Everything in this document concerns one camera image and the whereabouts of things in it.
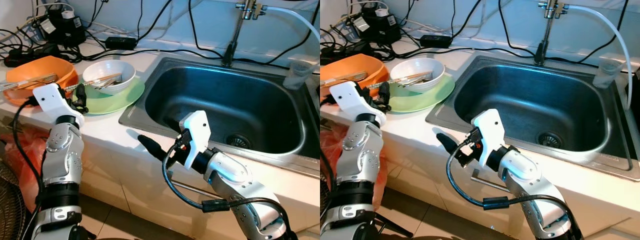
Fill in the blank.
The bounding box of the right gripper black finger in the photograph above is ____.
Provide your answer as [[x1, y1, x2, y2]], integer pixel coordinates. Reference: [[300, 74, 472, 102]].
[[436, 132, 464, 157], [137, 134, 170, 162]]

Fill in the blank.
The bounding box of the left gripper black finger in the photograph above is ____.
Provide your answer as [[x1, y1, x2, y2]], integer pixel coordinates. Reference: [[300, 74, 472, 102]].
[[377, 81, 392, 111], [74, 83, 89, 114]]

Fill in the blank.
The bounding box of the wooden chopstick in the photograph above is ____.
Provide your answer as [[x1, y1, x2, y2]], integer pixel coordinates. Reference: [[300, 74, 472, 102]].
[[320, 75, 366, 90], [9, 77, 57, 93], [64, 73, 123, 92], [367, 71, 434, 90]]

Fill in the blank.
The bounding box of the light green plate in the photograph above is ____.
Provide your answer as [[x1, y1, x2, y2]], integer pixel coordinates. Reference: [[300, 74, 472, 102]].
[[385, 74, 456, 113], [75, 75, 146, 116]]

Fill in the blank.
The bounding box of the orange plastic bowl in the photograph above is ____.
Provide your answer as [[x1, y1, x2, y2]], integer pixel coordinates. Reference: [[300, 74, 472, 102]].
[[320, 53, 390, 96], [5, 55, 80, 98]]

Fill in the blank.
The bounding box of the black power strip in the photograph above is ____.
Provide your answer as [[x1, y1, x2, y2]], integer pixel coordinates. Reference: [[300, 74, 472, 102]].
[[320, 42, 372, 65], [4, 47, 57, 69]]

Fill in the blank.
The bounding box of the red plastic bag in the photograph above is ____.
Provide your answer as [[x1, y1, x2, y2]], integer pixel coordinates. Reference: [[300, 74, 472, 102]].
[[320, 122, 388, 203], [0, 131, 48, 213]]

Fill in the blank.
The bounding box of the sink drain strainer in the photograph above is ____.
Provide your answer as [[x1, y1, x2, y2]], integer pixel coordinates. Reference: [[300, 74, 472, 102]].
[[537, 131, 565, 150], [226, 132, 254, 150]]

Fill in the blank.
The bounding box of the black power adapter brick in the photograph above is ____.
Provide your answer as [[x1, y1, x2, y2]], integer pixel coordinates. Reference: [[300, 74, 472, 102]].
[[419, 34, 453, 49], [105, 36, 138, 51]]

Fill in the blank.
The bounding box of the clear plastic cup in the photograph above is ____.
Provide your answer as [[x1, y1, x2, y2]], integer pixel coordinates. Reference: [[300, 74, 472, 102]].
[[591, 59, 623, 90], [283, 60, 313, 91]]

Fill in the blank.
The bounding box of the stainless steel sink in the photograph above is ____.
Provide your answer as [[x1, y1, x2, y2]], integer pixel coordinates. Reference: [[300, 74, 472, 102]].
[[118, 56, 321, 178], [425, 54, 640, 182]]

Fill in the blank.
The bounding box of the black metal stand leg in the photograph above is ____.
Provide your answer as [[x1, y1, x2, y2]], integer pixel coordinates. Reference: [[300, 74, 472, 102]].
[[75, 225, 98, 239], [372, 212, 416, 239]]

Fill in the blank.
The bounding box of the metal sink faucet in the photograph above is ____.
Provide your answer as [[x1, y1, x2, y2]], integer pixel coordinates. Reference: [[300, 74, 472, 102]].
[[532, 0, 571, 67], [221, 0, 266, 67]]

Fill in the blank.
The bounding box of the black countertop appliance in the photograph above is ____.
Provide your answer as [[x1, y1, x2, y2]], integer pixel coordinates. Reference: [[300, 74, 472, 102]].
[[625, 67, 640, 118]]

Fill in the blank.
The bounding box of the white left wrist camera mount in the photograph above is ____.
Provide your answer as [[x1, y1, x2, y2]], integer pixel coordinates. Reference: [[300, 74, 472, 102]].
[[329, 80, 387, 127], [32, 83, 86, 127]]

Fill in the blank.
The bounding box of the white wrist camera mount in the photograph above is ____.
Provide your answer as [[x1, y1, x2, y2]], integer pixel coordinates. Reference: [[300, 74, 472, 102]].
[[32, 83, 86, 127], [178, 110, 212, 171], [329, 80, 387, 127], [471, 108, 507, 168]]

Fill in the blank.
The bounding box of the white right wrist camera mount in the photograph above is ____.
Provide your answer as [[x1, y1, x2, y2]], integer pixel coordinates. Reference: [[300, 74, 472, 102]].
[[178, 110, 212, 171], [471, 108, 507, 168]]

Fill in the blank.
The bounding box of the long metal cabinet handle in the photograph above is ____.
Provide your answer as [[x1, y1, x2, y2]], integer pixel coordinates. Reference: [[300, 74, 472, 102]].
[[167, 171, 213, 200], [470, 168, 512, 195]]

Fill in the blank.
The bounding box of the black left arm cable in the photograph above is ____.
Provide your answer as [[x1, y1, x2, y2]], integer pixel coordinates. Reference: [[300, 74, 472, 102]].
[[320, 95, 335, 191], [11, 98, 47, 201]]

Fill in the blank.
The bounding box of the black power cable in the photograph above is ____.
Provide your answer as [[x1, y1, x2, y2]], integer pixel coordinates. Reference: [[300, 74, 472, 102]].
[[497, 0, 538, 60], [385, 46, 538, 63], [70, 48, 231, 65], [187, 0, 226, 60]]

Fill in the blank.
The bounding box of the wire fan guard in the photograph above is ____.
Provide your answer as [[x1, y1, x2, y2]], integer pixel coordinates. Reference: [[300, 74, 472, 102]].
[[0, 160, 28, 240]]

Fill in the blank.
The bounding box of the white faucet hose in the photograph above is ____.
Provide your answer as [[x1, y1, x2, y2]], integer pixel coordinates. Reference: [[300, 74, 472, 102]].
[[259, 5, 321, 43], [565, 4, 633, 111]]

